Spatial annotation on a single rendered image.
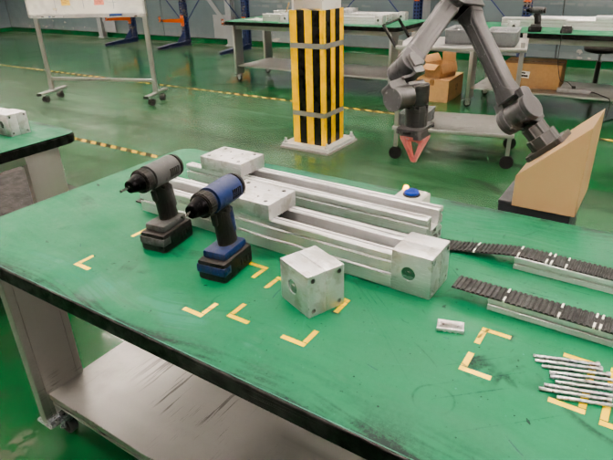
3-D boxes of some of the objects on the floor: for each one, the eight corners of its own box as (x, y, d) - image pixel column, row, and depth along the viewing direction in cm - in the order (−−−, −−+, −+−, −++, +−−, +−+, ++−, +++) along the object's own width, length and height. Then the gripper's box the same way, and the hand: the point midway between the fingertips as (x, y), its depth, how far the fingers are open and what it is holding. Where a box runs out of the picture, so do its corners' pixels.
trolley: (514, 148, 444) (535, 17, 399) (512, 170, 398) (534, 26, 354) (392, 138, 479) (398, 16, 434) (377, 157, 433) (380, 24, 388)
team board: (37, 104, 643) (-10, -84, 557) (63, 95, 687) (23, -80, 600) (151, 108, 610) (119, -91, 524) (171, 98, 654) (145, -88, 567)
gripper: (421, 109, 130) (417, 170, 137) (437, 100, 138) (432, 158, 144) (396, 106, 134) (393, 165, 140) (412, 98, 141) (409, 154, 148)
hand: (413, 159), depth 142 cm, fingers closed
